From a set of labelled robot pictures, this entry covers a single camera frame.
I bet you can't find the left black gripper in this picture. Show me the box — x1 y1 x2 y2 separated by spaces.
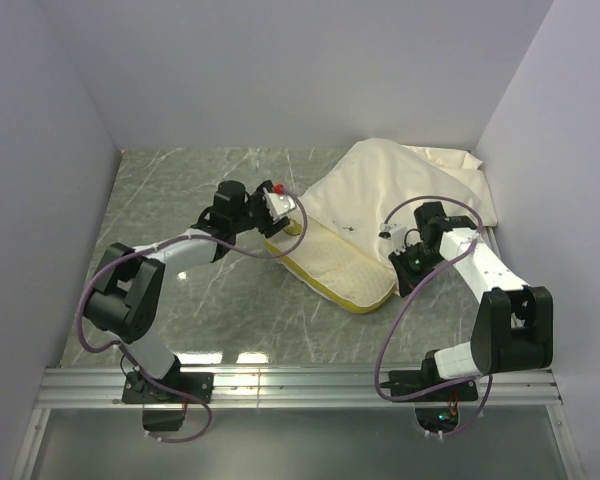
231 180 289 237

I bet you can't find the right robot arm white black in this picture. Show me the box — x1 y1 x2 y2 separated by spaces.
379 195 554 400

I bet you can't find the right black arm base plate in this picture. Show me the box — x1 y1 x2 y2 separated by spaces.
381 370 478 403

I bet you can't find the cream satin pillowcase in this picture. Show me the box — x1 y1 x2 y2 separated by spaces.
301 138 498 265

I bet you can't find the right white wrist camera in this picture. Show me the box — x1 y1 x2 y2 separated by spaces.
378 223 409 257

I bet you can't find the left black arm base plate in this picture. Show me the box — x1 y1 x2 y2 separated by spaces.
121 371 214 405

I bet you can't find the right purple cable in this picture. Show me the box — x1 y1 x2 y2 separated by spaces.
373 195 494 437

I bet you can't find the aluminium right side rail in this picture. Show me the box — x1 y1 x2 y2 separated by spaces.
482 227 502 259

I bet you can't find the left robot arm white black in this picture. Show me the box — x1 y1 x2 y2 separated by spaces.
74 180 305 402

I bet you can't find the purple cable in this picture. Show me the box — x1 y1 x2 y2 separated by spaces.
75 197 309 444
373 195 494 437

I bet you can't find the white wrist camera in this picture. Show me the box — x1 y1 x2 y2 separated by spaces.
378 223 409 257
263 184 297 222

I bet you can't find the aluminium front mounting rail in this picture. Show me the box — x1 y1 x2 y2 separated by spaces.
34 364 562 410

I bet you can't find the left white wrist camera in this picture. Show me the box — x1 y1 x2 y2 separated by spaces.
263 184 297 222

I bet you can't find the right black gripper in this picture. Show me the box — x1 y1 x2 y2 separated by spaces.
389 243 445 297

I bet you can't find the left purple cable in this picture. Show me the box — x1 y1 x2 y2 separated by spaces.
75 197 309 444

